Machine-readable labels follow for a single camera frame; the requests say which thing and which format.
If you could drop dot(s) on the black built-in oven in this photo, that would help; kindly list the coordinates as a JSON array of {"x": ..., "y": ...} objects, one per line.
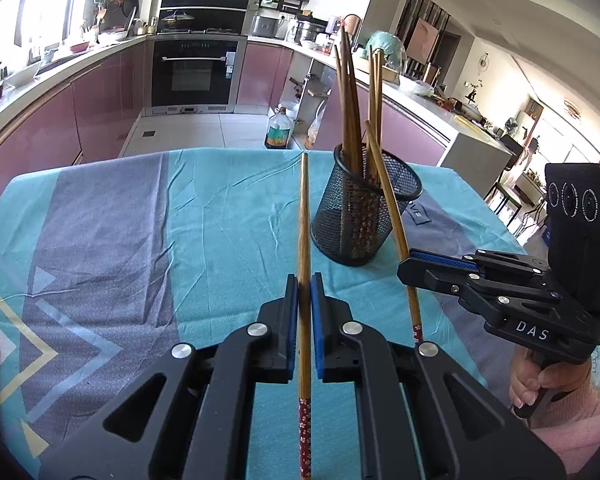
[{"x": 195, "y": 75}]

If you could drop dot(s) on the silver countertop appliance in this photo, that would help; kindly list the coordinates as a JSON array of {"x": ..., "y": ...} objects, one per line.
[{"x": 266, "y": 26}]

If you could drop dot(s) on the black mesh utensil holder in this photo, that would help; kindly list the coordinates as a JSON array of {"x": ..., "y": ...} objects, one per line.
[{"x": 350, "y": 230}]

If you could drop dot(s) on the white plastic bag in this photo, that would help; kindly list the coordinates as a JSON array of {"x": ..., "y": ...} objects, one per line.
[{"x": 416, "y": 86}]

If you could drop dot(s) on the bundle of bamboo chopsticks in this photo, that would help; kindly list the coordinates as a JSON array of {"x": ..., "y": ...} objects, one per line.
[{"x": 351, "y": 110}]

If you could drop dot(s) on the person's right hand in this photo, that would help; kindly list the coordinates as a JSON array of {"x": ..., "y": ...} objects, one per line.
[{"x": 522, "y": 380}]

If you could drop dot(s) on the cooking oil bottle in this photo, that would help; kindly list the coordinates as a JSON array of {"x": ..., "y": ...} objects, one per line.
[{"x": 278, "y": 132}]

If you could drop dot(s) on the white basin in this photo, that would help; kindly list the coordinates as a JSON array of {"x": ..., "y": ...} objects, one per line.
[{"x": 20, "y": 75}]

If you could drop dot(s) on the wok with glass lid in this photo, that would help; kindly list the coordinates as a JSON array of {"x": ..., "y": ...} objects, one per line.
[{"x": 177, "y": 19}]

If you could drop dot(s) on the framed painting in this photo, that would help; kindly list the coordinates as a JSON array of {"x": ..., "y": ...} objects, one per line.
[{"x": 427, "y": 40}]

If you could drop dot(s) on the person's right forearm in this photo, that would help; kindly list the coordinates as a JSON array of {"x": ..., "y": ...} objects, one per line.
[{"x": 580, "y": 420}]

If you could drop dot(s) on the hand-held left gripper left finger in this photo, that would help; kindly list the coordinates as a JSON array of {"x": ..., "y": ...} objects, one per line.
[{"x": 293, "y": 330}]

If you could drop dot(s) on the clear plastic bag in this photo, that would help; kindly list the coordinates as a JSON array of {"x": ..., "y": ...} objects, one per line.
[{"x": 315, "y": 130}]

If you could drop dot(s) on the round wall clock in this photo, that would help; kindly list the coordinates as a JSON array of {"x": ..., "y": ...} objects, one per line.
[{"x": 485, "y": 61}]

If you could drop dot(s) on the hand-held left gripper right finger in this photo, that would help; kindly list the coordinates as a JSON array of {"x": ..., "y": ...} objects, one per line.
[{"x": 316, "y": 335}]

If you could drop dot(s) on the round ceiling lamp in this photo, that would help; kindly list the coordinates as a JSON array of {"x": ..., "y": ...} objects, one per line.
[{"x": 573, "y": 110}]

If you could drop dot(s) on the steel rice cooker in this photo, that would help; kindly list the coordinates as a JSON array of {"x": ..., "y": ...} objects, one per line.
[{"x": 310, "y": 32}]

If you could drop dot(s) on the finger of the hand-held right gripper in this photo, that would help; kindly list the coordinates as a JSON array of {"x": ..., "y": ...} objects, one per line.
[
  {"x": 440, "y": 256},
  {"x": 430, "y": 275}
]

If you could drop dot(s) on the purple kitchen cabinets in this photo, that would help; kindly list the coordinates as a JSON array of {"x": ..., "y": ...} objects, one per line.
[{"x": 100, "y": 95}]

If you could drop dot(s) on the steel stovetop kettle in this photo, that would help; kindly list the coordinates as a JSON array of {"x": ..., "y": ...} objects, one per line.
[{"x": 144, "y": 27}]

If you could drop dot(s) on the teal grey printed tablecloth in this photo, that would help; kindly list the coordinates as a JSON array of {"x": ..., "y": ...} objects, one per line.
[{"x": 130, "y": 240}]

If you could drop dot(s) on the hanging frying pan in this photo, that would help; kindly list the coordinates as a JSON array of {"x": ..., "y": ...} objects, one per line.
[{"x": 130, "y": 5}]

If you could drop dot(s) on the pink kettle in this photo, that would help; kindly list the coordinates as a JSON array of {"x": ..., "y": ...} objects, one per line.
[{"x": 356, "y": 22}]

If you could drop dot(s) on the green mesh food cover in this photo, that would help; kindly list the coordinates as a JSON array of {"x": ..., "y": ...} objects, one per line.
[{"x": 392, "y": 47}]

